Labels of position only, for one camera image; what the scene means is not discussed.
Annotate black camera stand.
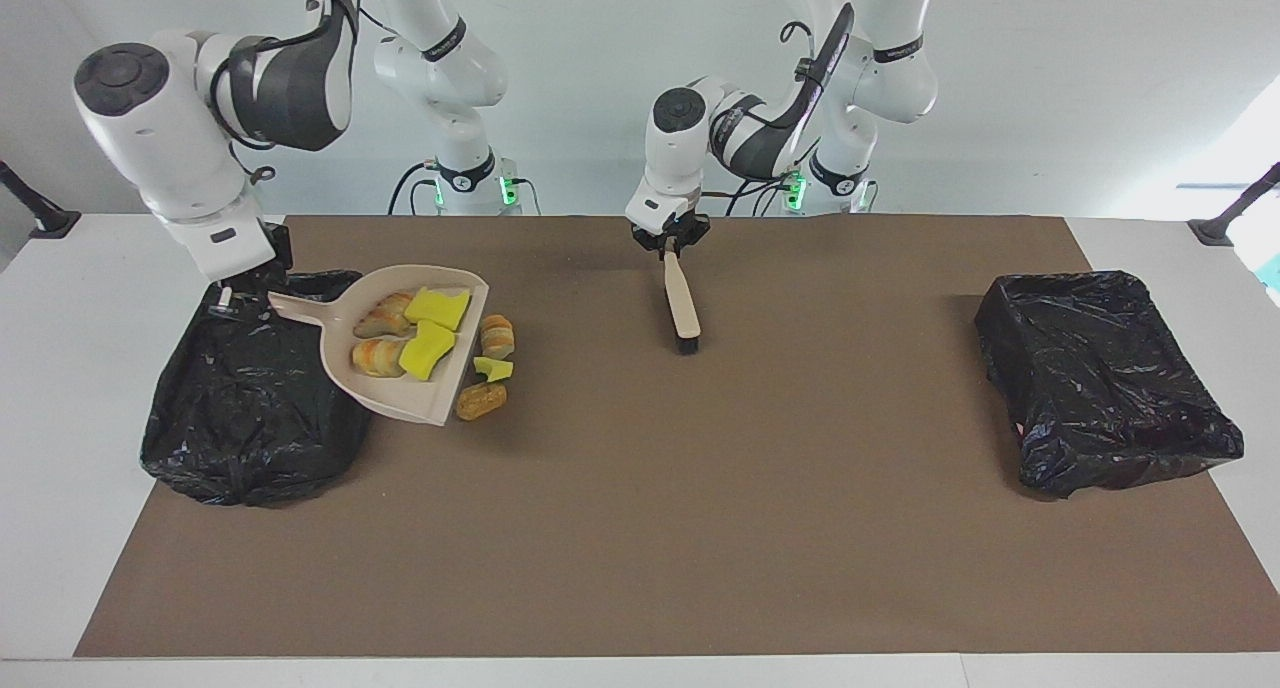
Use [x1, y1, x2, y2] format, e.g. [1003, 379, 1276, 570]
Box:
[0, 160, 81, 239]
[1188, 161, 1280, 247]

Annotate white wall outlet box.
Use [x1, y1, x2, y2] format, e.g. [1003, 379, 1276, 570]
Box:
[132, 158, 229, 209]

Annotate beige plastic dustpan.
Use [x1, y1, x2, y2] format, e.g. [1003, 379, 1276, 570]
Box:
[266, 264, 491, 427]

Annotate yellow sponge piece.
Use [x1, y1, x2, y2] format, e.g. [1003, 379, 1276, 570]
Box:
[403, 286, 473, 331]
[399, 320, 458, 382]

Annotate brown table mat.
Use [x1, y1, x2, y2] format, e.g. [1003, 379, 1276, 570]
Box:
[73, 215, 1280, 659]

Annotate black base power cable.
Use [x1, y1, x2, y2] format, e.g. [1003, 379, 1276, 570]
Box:
[388, 163, 441, 216]

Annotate brown bread nugget toy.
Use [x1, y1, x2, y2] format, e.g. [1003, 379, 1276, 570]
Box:
[454, 381, 509, 422]

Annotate black bag-lined bin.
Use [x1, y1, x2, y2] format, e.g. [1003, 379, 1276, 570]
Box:
[974, 270, 1246, 501]
[140, 270, 393, 509]

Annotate beige hand brush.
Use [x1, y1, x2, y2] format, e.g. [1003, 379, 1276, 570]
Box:
[662, 251, 703, 356]

